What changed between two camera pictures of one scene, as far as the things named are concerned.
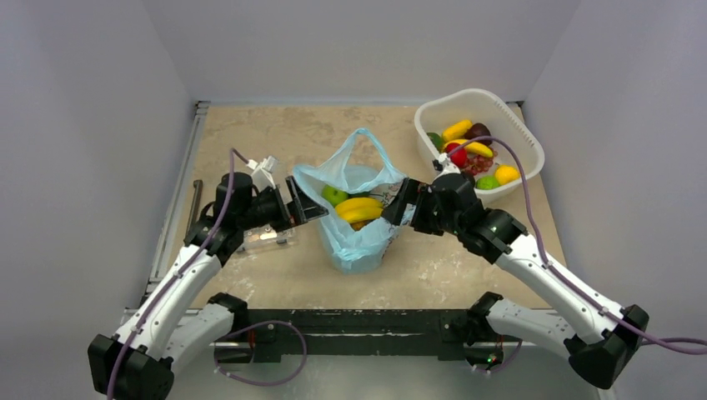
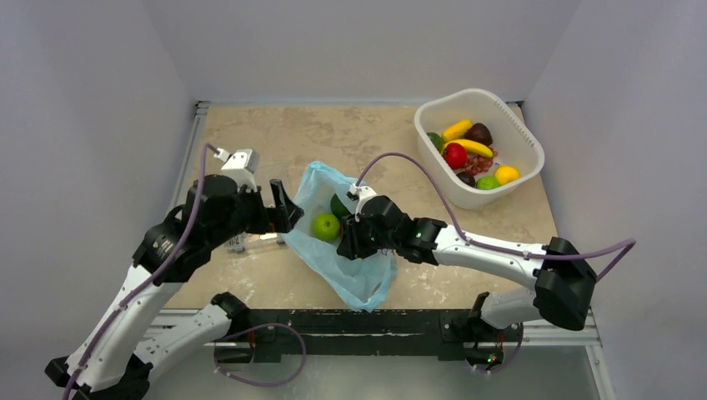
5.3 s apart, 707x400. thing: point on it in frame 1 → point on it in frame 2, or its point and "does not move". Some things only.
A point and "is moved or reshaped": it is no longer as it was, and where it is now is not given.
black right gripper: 418,204 → 353,237
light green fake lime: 488,182 does not move
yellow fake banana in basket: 473,147 does not move
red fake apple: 459,157 does not move
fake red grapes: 477,164 does not move
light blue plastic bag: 348,249 is moved or reshaped
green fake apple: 333,195 → 325,227
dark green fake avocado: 437,140 does not move
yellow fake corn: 456,131 does not move
